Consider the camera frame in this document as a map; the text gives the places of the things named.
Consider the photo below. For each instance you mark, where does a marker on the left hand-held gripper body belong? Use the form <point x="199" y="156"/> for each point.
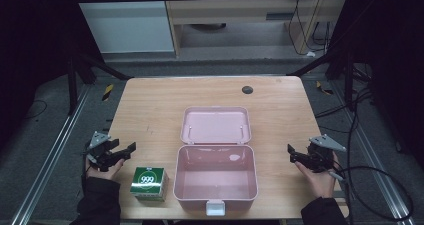
<point x="99" y="151"/>

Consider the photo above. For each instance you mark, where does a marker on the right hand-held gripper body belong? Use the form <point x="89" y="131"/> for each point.
<point x="321" y="156"/>

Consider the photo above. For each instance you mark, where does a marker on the person's left hand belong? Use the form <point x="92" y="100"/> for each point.
<point x="105" y="175"/>

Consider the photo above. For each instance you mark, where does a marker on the person's right hand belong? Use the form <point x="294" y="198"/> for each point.
<point x="321" y="183"/>

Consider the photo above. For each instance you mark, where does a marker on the green and white medicine box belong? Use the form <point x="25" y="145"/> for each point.
<point x="148" y="183"/>

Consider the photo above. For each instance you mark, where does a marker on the yellow black tape strip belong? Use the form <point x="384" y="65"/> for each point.
<point x="323" y="88"/>
<point x="107" y="91"/>

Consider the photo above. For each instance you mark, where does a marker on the dark round table grommet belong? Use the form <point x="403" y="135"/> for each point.
<point x="247" y="90"/>

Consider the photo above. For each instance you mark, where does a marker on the pink plastic storage box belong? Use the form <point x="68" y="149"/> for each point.
<point x="216" y="171"/>

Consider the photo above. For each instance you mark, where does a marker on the white cabinet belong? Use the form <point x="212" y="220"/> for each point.
<point x="126" y="25"/>

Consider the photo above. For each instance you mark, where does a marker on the black curtain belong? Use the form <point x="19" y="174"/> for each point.
<point x="33" y="45"/>
<point x="390" y="51"/>

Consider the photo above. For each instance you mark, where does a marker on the light wooden desk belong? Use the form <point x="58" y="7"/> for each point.
<point x="233" y="11"/>

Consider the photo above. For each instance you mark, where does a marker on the aluminium floor rail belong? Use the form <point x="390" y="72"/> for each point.
<point x="376" y="171"/>
<point x="50" y="155"/>

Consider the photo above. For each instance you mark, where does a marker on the black frame strut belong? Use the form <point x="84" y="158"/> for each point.
<point x="348" y="75"/>
<point x="71" y="85"/>

